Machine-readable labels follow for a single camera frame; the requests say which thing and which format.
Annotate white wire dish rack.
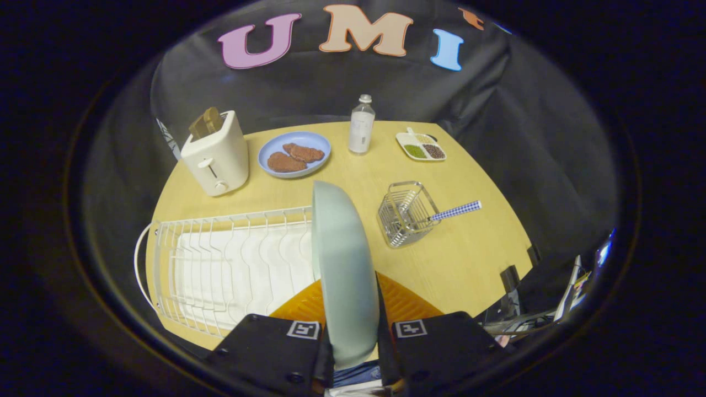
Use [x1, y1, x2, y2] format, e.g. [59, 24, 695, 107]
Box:
[134, 206, 323, 338]

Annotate white divided dish with grains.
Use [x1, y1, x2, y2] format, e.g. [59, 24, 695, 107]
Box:
[395, 127, 447, 162]

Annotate brown meat patty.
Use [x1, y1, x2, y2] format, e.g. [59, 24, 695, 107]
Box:
[282, 143, 325, 163]
[267, 152, 307, 173]

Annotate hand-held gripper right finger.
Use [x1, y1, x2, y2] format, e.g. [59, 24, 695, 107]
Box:
[375, 271, 504, 394]

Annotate black backdrop cloth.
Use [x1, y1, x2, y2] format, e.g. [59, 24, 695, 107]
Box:
[83, 0, 618, 353]

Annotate clear plastic bottle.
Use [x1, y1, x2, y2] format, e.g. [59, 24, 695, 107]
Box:
[348, 94, 376, 155]

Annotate cluttered cables and papers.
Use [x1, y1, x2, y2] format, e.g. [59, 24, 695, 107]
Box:
[480, 229, 617, 345]

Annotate spoon with blue checkered handle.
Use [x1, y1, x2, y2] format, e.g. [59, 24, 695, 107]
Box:
[428, 200, 482, 223]

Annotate white toaster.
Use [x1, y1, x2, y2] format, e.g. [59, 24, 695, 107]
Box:
[180, 110, 250, 197]

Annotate wire metal basket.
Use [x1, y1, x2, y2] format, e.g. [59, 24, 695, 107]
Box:
[377, 181, 440, 249]

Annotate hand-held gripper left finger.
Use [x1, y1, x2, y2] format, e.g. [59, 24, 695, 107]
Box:
[206, 279, 335, 395]

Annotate pale green plate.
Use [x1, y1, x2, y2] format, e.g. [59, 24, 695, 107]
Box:
[311, 180, 381, 371]

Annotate blue plate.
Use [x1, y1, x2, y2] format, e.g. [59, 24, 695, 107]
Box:
[258, 131, 331, 179]

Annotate toast slice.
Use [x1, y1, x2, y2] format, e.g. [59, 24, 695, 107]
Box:
[189, 107, 224, 140]

